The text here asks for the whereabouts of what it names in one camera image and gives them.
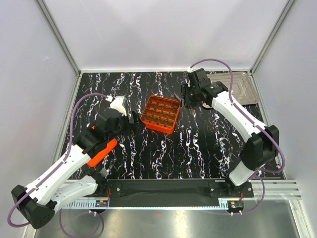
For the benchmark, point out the orange chocolate box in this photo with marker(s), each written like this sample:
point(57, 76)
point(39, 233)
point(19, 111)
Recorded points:
point(161, 114)

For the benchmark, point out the metal tongs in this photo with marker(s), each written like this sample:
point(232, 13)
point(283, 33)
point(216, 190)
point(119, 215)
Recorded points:
point(190, 110)

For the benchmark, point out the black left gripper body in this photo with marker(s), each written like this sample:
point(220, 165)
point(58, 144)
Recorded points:
point(123, 127)

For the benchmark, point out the aluminium frame rail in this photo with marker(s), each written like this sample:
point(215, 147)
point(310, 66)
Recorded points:
point(58, 36)

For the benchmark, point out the orange box lid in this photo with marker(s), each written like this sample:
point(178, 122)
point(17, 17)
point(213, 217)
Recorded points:
point(102, 154)

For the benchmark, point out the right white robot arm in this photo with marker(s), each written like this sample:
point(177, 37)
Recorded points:
point(260, 140)

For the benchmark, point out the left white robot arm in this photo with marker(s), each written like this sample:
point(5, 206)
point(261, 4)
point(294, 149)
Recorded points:
point(41, 199)

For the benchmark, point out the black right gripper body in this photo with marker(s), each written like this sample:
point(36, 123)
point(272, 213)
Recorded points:
point(189, 94)

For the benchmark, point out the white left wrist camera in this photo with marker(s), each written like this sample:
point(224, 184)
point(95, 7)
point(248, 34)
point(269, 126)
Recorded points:
point(119, 106)

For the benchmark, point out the silver metal tray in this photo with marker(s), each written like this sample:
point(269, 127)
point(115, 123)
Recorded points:
point(243, 90)

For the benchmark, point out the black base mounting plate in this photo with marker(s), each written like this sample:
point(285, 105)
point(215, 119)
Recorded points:
point(214, 188)

